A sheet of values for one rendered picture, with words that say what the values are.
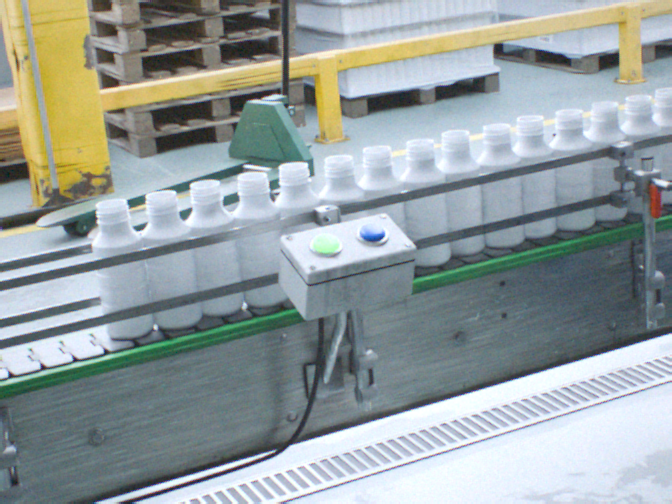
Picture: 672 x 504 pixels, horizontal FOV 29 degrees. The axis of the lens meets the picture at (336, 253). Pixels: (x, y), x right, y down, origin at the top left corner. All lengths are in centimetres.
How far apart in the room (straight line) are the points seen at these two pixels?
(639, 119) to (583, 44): 653
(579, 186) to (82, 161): 456
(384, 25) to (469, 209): 592
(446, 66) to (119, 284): 639
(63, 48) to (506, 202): 450
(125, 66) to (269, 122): 120
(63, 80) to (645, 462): 360
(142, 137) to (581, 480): 435
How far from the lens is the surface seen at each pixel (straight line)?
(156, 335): 161
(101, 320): 157
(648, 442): 351
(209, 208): 161
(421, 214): 172
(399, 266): 152
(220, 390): 163
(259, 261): 163
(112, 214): 157
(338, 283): 149
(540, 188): 182
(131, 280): 158
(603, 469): 338
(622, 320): 192
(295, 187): 165
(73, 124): 619
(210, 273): 162
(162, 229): 158
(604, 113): 186
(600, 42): 848
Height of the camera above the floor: 155
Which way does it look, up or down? 17 degrees down
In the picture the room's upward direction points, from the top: 5 degrees counter-clockwise
